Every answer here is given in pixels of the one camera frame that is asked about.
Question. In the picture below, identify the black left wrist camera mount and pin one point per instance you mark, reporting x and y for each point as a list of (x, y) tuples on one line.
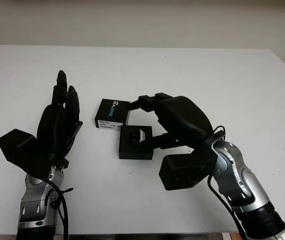
[(17, 147)]

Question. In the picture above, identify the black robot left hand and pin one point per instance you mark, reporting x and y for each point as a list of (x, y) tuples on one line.
[(55, 130)]

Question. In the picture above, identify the black RealSense box lid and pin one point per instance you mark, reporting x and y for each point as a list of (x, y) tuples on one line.
[(110, 112)]

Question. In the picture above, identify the black camera box base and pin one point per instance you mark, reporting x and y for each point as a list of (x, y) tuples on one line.
[(132, 152)]

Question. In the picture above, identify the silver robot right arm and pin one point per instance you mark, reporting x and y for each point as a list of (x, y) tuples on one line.
[(242, 180)]

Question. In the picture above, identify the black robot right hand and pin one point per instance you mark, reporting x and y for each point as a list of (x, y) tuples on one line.
[(185, 117)]

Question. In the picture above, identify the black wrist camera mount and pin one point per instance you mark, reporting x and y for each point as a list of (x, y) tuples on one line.
[(17, 147), (180, 172)]

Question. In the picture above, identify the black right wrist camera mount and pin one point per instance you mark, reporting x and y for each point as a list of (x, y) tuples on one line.
[(180, 172)]

